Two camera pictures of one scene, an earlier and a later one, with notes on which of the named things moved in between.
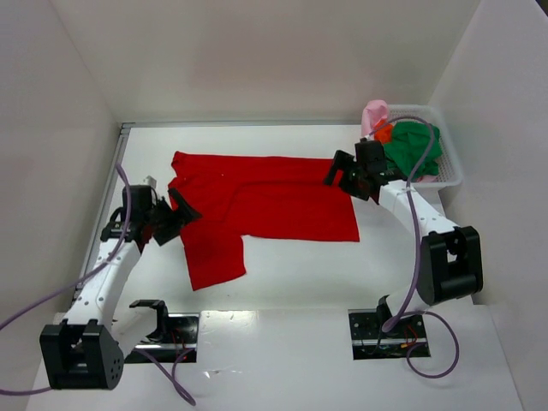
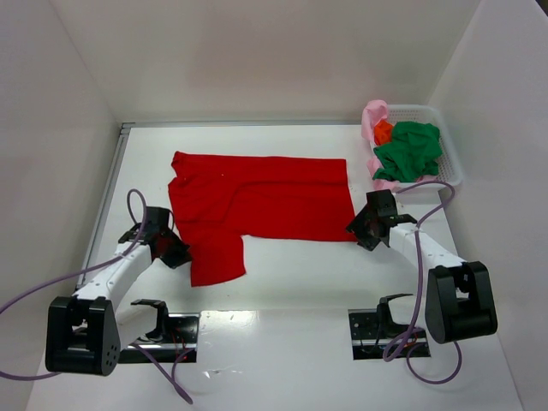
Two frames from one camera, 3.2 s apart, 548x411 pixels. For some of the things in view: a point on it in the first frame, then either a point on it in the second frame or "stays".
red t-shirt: x=236 y=196 stays
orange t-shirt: x=383 y=132 stays
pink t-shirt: x=374 y=111 stays
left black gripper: x=169 y=220 → x=167 y=247
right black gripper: x=348 y=176 → x=370 y=227
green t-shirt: x=414 y=148 stays
